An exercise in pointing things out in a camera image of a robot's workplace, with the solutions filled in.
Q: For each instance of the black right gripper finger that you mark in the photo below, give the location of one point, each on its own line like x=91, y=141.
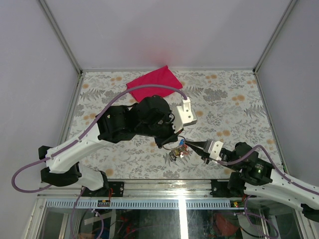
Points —
x=199, y=144
x=199, y=151

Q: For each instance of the large metal keyring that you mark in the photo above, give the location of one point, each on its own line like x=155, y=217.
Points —
x=175, y=145

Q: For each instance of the floral table mat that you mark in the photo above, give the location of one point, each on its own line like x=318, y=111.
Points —
x=229, y=109

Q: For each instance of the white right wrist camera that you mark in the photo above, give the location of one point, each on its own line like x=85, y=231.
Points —
x=213, y=148

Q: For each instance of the aluminium front rail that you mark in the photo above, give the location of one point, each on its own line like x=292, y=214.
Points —
x=146, y=194

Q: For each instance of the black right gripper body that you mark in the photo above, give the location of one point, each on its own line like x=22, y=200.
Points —
x=225, y=156

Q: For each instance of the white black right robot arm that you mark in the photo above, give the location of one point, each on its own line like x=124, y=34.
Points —
x=251, y=175

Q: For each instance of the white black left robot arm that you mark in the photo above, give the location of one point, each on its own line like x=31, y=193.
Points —
x=151, y=117

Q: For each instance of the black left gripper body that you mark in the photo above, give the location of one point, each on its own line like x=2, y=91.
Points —
x=163, y=129

